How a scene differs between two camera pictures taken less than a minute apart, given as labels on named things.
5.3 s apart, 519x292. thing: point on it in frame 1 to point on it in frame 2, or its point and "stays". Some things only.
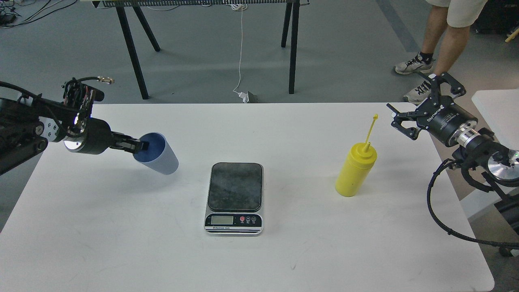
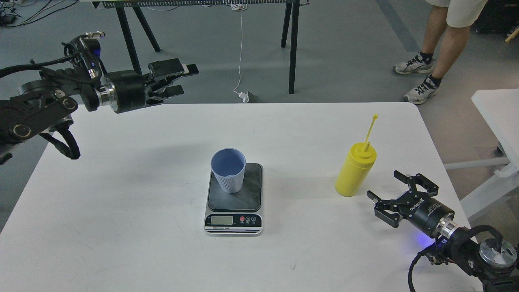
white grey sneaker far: x=415 y=65 stays
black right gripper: x=438 y=116 to x=423 y=214
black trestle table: x=290 y=14 stays
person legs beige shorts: x=459 y=15 stays
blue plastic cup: x=160 y=157 to x=228 y=165
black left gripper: x=97 y=138 to x=125 y=90
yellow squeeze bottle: x=360 y=158 stays
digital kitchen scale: x=234 y=202 stays
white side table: x=500 y=108 stays
